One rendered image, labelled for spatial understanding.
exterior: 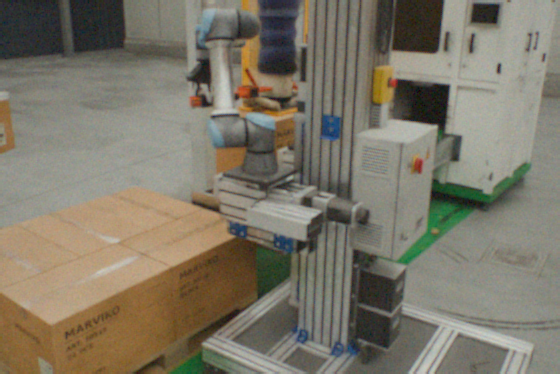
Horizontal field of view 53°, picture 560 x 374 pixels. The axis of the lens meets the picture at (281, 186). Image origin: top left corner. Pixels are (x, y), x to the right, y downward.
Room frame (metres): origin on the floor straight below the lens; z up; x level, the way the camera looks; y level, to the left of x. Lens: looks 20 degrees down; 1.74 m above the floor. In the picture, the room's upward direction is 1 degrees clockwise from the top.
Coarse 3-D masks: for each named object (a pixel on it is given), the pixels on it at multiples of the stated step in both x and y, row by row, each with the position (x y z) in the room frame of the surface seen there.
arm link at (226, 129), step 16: (208, 16) 2.20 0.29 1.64; (224, 16) 2.21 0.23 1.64; (240, 16) 2.23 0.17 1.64; (208, 32) 2.19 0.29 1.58; (224, 32) 2.19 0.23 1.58; (240, 32) 2.23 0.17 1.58; (224, 48) 2.19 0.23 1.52; (224, 64) 2.17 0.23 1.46; (224, 80) 2.15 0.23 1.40; (224, 96) 2.13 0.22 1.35; (224, 112) 2.10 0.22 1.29; (208, 128) 2.12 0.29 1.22; (224, 128) 2.08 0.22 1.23; (240, 128) 2.09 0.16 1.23; (224, 144) 2.08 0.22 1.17; (240, 144) 2.10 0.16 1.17
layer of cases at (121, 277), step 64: (128, 192) 3.21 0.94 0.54; (0, 256) 2.32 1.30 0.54; (64, 256) 2.34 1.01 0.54; (128, 256) 2.35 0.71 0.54; (192, 256) 2.36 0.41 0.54; (256, 256) 2.72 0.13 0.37; (0, 320) 2.03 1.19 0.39; (64, 320) 1.82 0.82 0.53; (128, 320) 2.05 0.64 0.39; (192, 320) 2.34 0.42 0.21
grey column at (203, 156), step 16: (192, 0) 4.07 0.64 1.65; (192, 16) 4.07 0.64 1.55; (192, 32) 4.07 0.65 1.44; (192, 48) 4.08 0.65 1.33; (192, 64) 4.08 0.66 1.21; (192, 112) 4.09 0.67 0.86; (208, 112) 4.05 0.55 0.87; (192, 128) 4.10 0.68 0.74; (192, 144) 4.10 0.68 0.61; (208, 144) 4.04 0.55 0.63; (192, 160) 4.10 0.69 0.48; (208, 160) 4.04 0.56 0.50; (192, 176) 4.11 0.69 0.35; (208, 176) 4.04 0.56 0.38
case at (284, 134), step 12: (276, 120) 2.87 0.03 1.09; (288, 120) 2.94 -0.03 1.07; (276, 132) 2.86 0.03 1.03; (288, 132) 2.95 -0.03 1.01; (276, 144) 2.86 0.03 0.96; (288, 144) 2.95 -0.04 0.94; (216, 156) 3.06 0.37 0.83; (228, 156) 3.00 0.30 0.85; (240, 156) 2.95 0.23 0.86; (276, 156) 2.86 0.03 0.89; (216, 168) 3.06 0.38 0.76; (228, 168) 3.01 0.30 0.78
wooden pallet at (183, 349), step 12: (252, 300) 2.70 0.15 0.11; (228, 312) 2.54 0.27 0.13; (240, 312) 2.62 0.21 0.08; (204, 324) 2.40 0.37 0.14; (216, 324) 2.59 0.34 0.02; (204, 336) 2.48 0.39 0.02; (168, 348) 2.21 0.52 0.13; (180, 348) 2.27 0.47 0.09; (192, 348) 2.37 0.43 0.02; (156, 360) 2.24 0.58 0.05; (168, 360) 2.21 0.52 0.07; (180, 360) 2.27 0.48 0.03; (0, 372) 2.09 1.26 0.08; (12, 372) 2.01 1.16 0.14; (132, 372) 2.04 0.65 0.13; (144, 372) 2.18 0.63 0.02; (156, 372) 2.18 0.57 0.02; (168, 372) 2.21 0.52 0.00
